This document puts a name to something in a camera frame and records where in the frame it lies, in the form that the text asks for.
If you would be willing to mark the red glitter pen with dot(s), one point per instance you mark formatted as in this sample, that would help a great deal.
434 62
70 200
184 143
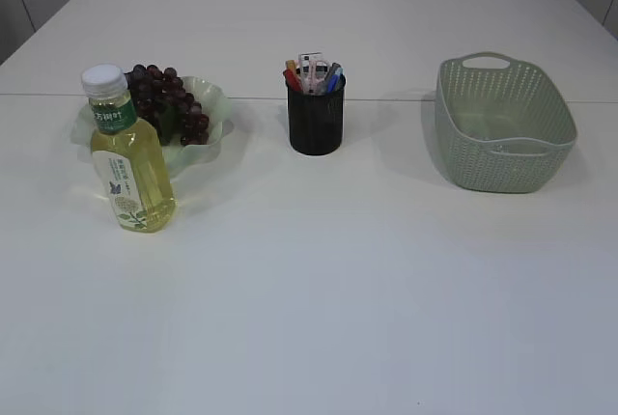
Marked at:
293 81

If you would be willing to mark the blue capped scissors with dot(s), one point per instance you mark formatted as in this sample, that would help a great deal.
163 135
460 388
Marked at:
333 82

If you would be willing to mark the pink capped scissors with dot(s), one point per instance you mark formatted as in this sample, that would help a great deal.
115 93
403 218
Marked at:
312 82

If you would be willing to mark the clear plastic ruler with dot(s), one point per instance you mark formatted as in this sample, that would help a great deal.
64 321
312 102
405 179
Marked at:
304 60

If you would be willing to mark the dark red grape bunch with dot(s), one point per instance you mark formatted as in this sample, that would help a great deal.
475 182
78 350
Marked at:
161 99

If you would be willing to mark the green tea bottle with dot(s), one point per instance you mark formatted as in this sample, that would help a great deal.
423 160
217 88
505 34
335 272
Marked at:
127 154

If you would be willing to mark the clear plastic sheet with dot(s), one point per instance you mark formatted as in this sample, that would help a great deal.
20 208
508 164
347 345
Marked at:
500 146

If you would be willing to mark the blue glitter pen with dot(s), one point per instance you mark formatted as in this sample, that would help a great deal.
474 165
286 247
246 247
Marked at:
330 73

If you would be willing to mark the black mesh pen holder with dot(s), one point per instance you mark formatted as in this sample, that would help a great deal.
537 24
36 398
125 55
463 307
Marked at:
316 123

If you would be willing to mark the green woven plastic basket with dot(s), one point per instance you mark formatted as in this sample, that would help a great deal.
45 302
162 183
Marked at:
492 95

